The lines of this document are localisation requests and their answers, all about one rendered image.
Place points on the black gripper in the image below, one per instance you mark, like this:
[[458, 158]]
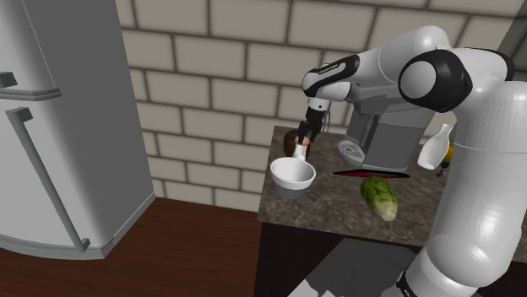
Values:
[[315, 118]]

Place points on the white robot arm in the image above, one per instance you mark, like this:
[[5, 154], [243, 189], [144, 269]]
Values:
[[477, 197]]

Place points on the small white bottle pink cap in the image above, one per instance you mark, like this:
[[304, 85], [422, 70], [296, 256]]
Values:
[[299, 152]]

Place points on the brown round jar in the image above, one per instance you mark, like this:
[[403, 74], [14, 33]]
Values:
[[289, 142]]

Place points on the white bowl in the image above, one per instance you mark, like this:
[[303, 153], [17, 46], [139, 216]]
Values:
[[293, 174]]

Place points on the dark red flat plate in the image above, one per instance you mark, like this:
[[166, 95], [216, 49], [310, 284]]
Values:
[[370, 174]]

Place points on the grey coffee machine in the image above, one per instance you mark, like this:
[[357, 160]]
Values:
[[391, 142]]

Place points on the green cabbage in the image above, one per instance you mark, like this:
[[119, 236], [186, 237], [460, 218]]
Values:
[[378, 197]]

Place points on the white vase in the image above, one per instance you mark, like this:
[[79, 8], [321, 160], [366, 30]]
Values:
[[433, 150]]

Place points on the yellow and dark bottle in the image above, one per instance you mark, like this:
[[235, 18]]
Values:
[[448, 156]]

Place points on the grey robot stand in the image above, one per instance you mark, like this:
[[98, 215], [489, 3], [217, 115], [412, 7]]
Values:
[[362, 271]]

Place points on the grey refrigerator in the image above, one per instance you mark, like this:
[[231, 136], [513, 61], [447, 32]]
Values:
[[70, 135]]

